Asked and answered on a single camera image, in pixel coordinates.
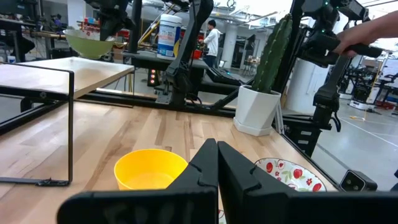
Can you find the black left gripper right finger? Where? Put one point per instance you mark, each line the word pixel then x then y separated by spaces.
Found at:
pixel 280 208

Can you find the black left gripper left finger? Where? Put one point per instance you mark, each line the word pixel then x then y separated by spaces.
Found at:
pixel 186 205

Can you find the green mini bowl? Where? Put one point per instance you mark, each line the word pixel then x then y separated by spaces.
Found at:
pixel 87 46

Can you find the yellow plastic mini bowl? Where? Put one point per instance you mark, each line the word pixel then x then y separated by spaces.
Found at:
pixel 146 168

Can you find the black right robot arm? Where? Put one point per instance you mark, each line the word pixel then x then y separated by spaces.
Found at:
pixel 186 46

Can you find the person's forearm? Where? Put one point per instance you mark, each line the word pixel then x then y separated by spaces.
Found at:
pixel 384 26

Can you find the black desk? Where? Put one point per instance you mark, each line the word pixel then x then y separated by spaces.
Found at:
pixel 149 60

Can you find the white wipes canister blue label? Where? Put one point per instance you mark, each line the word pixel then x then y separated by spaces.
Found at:
pixel 168 37

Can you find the black box with red lights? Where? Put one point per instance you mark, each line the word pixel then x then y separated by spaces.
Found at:
pixel 152 77

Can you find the black base with white labels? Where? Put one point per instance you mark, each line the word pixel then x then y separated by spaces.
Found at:
pixel 301 137

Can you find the red container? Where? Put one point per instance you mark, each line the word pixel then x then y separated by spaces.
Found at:
pixel 196 54

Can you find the white faceted plant pot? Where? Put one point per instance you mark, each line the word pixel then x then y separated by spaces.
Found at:
pixel 256 109

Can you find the person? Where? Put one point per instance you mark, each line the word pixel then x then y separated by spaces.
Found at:
pixel 213 40

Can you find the white round pillar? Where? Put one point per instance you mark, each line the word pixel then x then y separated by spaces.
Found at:
pixel 306 87

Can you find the green cactus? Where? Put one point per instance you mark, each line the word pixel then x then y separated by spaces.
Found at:
pixel 273 53

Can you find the person's hand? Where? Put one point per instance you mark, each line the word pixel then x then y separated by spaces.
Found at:
pixel 354 39

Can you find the wooden shelf with black frame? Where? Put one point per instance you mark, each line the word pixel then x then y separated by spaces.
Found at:
pixel 77 71

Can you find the small black camera box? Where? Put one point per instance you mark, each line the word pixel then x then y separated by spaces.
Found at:
pixel 357 182

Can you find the black aluminium table frame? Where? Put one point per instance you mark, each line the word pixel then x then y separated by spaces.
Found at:
pixel 124 101

